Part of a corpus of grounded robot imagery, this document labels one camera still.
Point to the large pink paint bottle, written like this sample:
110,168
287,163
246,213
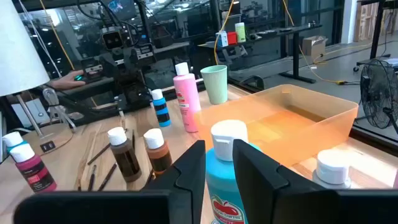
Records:
186,99

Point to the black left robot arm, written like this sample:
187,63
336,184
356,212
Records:
91,71

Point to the person's hand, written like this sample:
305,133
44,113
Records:
63,82

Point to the blue white box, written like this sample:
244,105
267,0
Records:
222,39

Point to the cardboard box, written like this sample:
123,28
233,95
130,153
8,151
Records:
314,46

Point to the small blue paint bottle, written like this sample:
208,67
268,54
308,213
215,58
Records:
161,109

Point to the black side desk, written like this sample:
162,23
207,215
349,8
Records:
93,88

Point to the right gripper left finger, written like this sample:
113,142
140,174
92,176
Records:
186,186

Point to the black standing desk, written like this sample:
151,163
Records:
377,31
295,56

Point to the small teal paint bottle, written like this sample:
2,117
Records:
12,139

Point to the small orange-brown paint bottle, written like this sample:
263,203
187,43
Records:
158,155

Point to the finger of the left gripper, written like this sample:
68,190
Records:
122,104
135,96

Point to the large teal paint bottle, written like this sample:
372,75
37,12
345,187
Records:
222,183

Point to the small magenta paint bottle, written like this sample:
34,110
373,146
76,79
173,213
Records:
34,174

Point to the green and pink box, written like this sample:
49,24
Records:
240,32

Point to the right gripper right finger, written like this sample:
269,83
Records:
258,193

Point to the orange translucent plastic bin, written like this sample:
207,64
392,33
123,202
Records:
280,124

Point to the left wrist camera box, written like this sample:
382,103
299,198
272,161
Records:
112,40

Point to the small dark brown paint bottle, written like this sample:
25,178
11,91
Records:
126,158

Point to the small white paint bottle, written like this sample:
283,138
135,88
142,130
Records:
332,168

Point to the black floor fan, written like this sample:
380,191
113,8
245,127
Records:
377,93

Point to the pale green ribbed cup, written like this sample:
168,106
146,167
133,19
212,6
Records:
214,84

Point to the dark paintbrush silver ferrule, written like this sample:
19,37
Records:
99,154
92,177
107,176

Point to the red box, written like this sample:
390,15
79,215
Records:
232,38

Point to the silver metal clamp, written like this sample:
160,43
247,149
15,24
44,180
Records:
57,105

